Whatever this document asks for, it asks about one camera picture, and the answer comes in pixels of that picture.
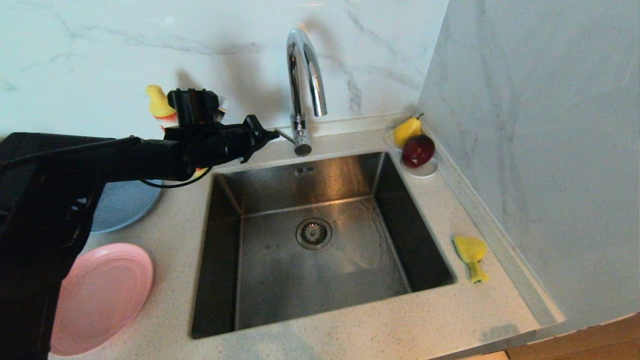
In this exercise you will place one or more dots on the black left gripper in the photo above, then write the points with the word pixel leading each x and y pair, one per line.
pixel 220 145

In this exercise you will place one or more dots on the chrome curved faucet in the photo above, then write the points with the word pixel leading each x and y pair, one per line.
pixel 296 90

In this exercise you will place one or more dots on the orange yellow detergent bottle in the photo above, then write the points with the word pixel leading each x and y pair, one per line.
pixel 160 102

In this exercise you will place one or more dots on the blue plate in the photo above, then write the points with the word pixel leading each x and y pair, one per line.
pixel 125 205

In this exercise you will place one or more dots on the pink plate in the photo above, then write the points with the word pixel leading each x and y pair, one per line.
pixel 105 295

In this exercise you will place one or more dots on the yellow green fish-shaped sponge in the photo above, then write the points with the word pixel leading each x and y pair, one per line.
pixel 470 250

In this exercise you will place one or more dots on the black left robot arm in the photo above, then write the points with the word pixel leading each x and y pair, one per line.
pixel 50 165

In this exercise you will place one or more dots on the stainless steel sink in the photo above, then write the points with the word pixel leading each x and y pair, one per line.
pixel 325 280

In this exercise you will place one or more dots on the round metal drain strainer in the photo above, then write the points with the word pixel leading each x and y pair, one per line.
pixel 313 233

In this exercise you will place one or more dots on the yellow pear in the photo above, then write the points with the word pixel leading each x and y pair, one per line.
pixel 406 131

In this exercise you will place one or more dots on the dark red apple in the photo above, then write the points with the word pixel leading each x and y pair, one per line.
pixel 417 150

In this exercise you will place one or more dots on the small white dish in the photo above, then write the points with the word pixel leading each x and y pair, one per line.
pixel 422 173

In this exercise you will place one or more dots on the brown wooden cabinet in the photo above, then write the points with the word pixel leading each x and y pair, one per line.
pixel 600 345

